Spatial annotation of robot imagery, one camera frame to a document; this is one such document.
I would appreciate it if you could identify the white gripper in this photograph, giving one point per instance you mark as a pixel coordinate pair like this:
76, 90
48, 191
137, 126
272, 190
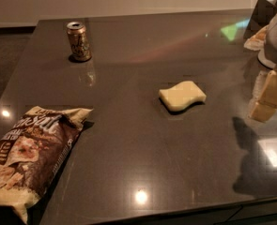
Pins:
268, 57

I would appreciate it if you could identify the orange soda can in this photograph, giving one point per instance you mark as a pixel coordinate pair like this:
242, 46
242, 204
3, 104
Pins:
80, 48

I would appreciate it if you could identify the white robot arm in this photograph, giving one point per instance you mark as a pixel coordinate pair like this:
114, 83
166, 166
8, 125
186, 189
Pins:
258, 85

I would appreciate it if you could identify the brown chip bag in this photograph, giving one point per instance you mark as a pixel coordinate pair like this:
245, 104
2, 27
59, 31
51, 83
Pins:
32, 152

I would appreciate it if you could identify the snack packet in background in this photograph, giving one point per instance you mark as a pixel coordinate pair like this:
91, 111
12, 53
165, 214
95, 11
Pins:
256, 42

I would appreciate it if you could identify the yellow sponge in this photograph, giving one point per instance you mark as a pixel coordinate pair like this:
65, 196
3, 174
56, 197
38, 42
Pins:
181, 96

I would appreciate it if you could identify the dark box in background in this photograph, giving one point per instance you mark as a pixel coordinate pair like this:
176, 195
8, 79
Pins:
263, 12

